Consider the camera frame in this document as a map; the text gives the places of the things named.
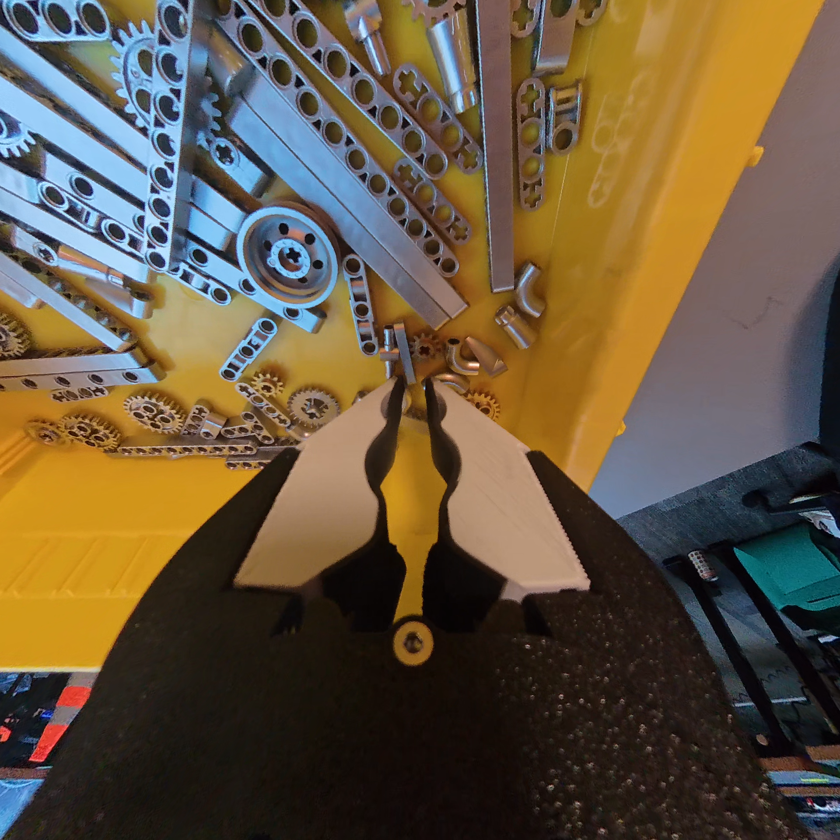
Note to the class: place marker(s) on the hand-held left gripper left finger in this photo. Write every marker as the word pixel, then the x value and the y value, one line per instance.
pixel 308 518

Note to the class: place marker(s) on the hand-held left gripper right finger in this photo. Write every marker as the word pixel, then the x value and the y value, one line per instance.
pixel 518 518

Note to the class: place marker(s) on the small silver axle connector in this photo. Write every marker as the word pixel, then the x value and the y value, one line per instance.
pixel 401 354

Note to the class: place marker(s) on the yellow plastic bin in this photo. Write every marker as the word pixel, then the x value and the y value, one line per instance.
pixel 623 229

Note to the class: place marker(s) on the pile of silver beam parts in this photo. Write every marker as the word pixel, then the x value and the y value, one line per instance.
pixel 328 131

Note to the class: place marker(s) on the small gold gear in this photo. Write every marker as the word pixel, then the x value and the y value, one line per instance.
pixel 484 403

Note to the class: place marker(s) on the silver pulley wheel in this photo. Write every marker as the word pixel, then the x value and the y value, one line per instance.
pixel 289 256

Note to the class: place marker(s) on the green fabric seat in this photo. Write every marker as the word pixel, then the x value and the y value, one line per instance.
pixel 781 564

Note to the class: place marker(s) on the orange traffic cone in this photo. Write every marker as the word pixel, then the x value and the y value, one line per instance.
pixel 59 722

